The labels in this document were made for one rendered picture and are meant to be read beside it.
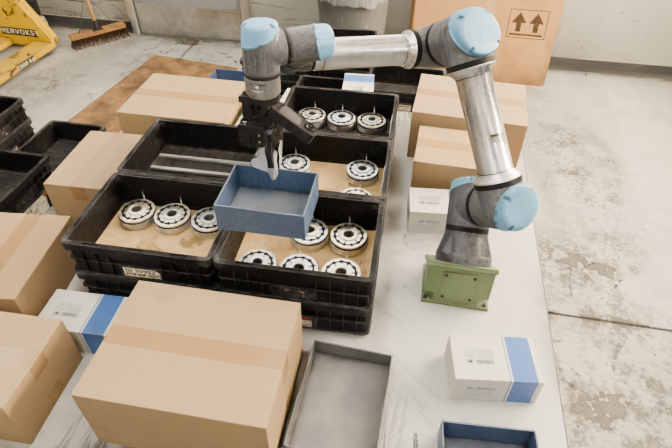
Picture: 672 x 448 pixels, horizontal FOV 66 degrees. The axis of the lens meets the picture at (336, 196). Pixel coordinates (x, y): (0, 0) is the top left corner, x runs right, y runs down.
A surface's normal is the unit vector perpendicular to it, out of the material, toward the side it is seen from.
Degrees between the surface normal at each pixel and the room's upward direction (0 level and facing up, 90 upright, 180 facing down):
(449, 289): 90
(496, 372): 0
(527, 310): 0
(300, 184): 91
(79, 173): 0
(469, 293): 90
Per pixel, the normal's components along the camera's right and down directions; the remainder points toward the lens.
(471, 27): 0.33, -0.07
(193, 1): -0.18, 0.63
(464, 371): 0.00, -0.76
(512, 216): 0.42, 0.16
